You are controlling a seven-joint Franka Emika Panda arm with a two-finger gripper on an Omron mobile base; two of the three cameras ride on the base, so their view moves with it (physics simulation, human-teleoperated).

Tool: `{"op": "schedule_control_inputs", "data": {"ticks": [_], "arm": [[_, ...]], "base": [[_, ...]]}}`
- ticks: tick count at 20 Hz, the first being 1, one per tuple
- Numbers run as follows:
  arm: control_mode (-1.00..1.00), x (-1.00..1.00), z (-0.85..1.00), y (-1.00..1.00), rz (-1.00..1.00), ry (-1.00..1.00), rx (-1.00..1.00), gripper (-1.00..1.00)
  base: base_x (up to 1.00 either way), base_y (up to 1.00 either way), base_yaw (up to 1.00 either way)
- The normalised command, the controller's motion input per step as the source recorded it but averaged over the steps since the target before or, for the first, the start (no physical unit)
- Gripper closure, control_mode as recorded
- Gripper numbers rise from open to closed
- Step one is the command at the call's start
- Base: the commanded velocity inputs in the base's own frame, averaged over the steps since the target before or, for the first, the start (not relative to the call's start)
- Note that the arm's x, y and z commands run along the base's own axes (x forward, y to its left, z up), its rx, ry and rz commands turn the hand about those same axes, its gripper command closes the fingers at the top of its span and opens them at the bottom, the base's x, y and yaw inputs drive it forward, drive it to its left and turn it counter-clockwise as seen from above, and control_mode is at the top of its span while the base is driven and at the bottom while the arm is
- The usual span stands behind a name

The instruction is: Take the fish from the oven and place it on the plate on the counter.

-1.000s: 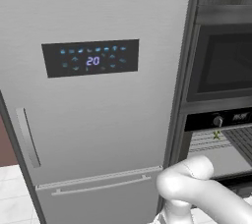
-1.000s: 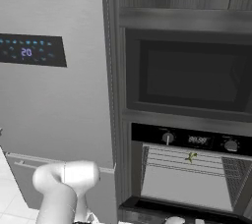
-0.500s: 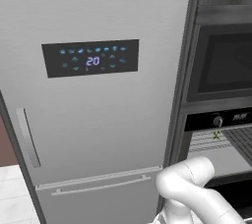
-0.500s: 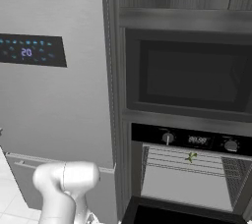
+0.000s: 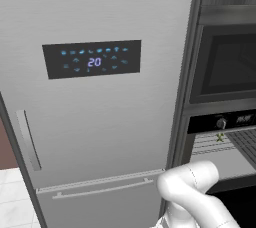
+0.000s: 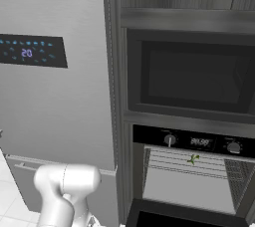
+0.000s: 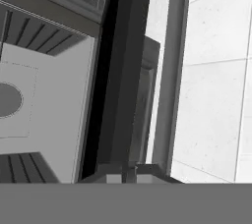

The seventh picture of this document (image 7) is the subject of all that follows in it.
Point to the dark grey panelled cupboard door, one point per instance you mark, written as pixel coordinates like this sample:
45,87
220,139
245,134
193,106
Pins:
146,103

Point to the dark grey cabinet side panel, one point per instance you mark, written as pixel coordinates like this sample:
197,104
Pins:
121,70

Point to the dark oven rack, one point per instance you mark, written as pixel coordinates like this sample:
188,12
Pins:
26,169
39,34

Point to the grey tall cabinet panel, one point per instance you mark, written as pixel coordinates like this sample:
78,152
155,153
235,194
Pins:
170,70

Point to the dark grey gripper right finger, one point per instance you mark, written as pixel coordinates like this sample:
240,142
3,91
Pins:
147,173

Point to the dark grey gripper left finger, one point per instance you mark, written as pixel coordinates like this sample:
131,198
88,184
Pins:
113,173

